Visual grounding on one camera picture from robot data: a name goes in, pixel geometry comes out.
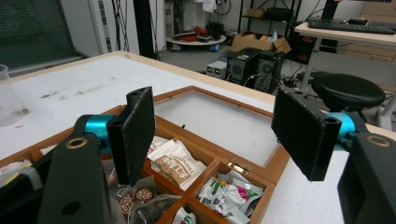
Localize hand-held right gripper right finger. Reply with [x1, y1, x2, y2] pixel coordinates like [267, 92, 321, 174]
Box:
[271, 86, 357, 182]

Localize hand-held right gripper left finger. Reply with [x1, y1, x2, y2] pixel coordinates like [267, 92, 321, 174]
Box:
[84, 86, 156, 187]

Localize wooden box with glass lid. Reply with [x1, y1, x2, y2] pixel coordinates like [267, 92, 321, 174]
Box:
[0, 85, 291, 224]

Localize white brown printed tea packet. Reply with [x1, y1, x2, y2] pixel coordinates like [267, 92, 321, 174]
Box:
[147, 138, 207, 191]

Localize red label round tea bag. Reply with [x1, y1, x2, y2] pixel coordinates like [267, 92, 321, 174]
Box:
[119, 191, 135, 217]
[132, 186, 157, 203]

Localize black round stool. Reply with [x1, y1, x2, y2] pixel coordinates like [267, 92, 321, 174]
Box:
[311, 71, 387, 123]

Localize black computer tower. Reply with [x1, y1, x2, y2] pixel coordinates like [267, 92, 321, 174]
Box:
[226, 47, 262, 85]
[254, 50, 285, 94]

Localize clear bag of dark tea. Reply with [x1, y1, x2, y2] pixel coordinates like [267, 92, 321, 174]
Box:
[135, 194, 183, 224]

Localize pink white tea packet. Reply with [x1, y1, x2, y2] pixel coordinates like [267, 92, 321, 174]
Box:
[235, 182, 266, 217]

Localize black computer case red marks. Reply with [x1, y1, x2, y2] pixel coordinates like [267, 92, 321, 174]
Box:
[287, 30, 316, 65]

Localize small white green packet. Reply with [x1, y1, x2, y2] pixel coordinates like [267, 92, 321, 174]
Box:
[171, 207, 197, 224]

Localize open cardboard box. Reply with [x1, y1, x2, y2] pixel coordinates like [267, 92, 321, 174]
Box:
[230, 31, 292, 54]

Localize white power supply unit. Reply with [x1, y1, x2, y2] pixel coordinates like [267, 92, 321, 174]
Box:
[205, 60, 229, 80]

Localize white green tea packet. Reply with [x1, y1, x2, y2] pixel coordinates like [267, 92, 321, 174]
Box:
[196, 176, 250, 217]

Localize black upright pole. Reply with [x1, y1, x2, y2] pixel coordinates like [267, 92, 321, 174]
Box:
[133, 0, 161, 61]

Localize light wooden drawer cabinet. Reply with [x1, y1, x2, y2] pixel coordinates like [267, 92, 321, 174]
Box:
[342, 2, 396, 63]

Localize round white wheeled platform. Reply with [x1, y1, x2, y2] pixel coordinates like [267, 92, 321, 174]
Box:
[165, 26, 228, 53]

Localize black keyboard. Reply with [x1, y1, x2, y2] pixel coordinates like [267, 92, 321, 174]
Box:
[307, 20, 396, 35]

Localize black monitor stand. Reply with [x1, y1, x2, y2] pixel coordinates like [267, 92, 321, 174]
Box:
[320, 0, 341, 21]

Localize yellow white packet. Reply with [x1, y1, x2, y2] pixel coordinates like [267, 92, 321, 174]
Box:
[0, 159, 33, 189]

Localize black metal shelf rack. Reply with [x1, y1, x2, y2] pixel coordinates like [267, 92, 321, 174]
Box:
[237, 0, 304, 35]

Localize clear plastic cup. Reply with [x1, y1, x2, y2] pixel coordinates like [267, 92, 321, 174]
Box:
[0, 63, 21, 127]

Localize dark screen panel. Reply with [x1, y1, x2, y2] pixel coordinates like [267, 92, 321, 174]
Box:
[0, 0, 87, 71]

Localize red cable coil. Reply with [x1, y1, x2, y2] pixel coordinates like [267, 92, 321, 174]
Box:
[186, 25, 210, 42]

